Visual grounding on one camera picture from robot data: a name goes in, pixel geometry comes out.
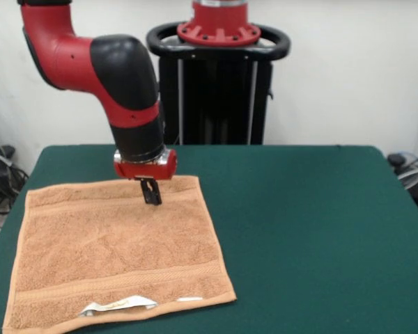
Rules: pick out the tan terry towel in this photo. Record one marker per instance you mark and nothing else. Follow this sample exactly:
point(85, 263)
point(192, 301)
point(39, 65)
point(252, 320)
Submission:
point(118, 243)

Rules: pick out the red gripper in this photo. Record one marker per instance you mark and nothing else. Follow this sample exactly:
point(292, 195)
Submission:
point(149, 171)

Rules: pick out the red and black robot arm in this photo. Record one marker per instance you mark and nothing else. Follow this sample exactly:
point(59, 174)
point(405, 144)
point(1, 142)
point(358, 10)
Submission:
point(73, 59)

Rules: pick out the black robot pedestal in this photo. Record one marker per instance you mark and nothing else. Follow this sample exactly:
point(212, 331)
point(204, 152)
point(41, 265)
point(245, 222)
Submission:
point(223, 104)

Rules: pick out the dark green table cloth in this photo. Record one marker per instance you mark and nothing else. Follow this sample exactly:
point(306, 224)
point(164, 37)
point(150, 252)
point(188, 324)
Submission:
point(299, 226)

